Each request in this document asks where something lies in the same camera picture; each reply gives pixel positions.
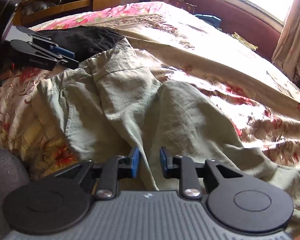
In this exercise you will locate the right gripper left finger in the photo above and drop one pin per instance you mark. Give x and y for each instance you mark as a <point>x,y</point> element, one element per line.
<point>59,201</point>

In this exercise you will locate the wooden bedside cabinet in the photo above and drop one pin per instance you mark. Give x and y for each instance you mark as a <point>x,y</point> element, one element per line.
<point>60,7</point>

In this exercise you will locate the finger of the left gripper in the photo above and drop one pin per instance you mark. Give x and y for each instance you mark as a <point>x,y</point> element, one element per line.
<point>51,46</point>
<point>28,54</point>

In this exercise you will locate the beige floral curtain right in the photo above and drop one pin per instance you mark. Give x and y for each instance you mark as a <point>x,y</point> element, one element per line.
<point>287,52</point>

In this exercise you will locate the yellow green cloth item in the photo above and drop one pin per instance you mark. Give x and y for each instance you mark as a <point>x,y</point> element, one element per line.
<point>244,42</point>

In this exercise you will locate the dark blue cloth item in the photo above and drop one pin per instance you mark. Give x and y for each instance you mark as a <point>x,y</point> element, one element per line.
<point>210,19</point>

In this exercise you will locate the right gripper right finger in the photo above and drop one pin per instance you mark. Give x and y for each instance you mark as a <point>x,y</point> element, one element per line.
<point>237,201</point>

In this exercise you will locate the black folded garment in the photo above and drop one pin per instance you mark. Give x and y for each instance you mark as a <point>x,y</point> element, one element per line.
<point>84,41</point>

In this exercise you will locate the floral beige bed cover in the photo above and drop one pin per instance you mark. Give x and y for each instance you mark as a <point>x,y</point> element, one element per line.
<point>262,103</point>

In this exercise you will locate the pink floral quilt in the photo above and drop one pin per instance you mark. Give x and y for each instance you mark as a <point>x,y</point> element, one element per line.
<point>78,19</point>

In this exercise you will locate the maroon padded headboard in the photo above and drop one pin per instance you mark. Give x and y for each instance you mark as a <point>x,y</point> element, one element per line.
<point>238,17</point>

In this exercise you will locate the light green linen pants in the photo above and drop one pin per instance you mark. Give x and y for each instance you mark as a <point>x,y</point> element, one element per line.
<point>113,102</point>

